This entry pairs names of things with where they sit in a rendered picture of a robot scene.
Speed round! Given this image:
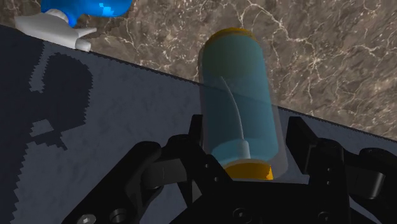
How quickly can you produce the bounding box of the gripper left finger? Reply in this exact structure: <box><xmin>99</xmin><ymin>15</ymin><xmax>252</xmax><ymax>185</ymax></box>
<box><xmin>61</xmin><ymin>114</ymin><xmax>234</xmax><ymax>224</ymax></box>

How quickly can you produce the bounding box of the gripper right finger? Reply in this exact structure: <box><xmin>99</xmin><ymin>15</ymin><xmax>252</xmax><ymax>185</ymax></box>
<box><xmin>285</xmin><ymin>116</ymin><xmax>397</xmax><ymax>224</ymax></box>

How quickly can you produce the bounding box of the teal bottle with yellow cap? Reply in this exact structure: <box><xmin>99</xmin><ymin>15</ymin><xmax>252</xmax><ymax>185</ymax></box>
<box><xmin>198</xmin><ymin>27</ymin><xmax>289</xmax><ymax>181</ymax></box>

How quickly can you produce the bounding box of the blue spray bottle white trigger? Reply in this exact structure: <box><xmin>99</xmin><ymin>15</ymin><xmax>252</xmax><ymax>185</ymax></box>
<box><xmin>14</xmin><ymin>0</ymin><xmax>134</xmax><ymax>53</ymax></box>

